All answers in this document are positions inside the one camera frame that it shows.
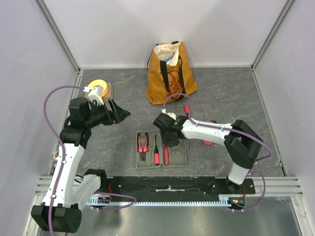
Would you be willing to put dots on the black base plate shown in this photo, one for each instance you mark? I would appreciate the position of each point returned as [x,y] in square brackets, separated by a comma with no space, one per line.
[175,188]

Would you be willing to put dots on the grey cable duct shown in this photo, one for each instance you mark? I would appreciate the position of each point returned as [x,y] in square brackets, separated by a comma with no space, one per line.
[100,201]

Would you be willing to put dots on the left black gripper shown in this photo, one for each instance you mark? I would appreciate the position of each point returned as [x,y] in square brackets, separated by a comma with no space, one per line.
[120,113]

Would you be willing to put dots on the red phillips screwdriver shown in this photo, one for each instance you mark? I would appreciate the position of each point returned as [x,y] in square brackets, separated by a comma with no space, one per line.
[156,152]

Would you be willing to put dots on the red utility knife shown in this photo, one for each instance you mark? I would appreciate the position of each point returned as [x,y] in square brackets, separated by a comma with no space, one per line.
[166,155]

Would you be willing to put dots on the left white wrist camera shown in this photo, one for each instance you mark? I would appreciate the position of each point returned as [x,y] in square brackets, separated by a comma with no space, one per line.
[94,94]

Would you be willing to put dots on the red tape measure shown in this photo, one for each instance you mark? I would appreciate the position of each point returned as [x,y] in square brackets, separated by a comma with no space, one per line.
[208,143]

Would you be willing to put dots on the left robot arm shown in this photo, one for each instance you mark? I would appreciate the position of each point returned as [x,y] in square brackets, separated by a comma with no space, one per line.
[61,208]

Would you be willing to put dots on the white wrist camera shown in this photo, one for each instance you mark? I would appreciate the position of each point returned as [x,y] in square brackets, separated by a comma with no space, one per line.
[94,94]
[170,114]

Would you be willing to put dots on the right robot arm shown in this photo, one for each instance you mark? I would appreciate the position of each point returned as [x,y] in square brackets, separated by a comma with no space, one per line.
[241,142]

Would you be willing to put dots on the grey plastic tool case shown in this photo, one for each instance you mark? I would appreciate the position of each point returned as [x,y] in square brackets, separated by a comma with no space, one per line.
[177,154]

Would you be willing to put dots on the red black pliers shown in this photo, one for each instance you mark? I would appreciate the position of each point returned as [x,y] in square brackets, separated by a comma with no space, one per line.
[142,149]

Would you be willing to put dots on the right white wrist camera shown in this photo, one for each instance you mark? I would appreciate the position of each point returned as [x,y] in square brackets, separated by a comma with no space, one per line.
[170,114]

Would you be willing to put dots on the yellow tote bag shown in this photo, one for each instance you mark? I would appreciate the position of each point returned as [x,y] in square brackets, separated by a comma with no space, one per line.
[169,73]

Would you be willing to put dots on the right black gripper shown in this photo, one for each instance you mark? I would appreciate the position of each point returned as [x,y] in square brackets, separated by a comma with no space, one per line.
[170,134]

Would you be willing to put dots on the wooden block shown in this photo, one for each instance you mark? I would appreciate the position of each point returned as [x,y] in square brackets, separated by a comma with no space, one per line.
[108,95]

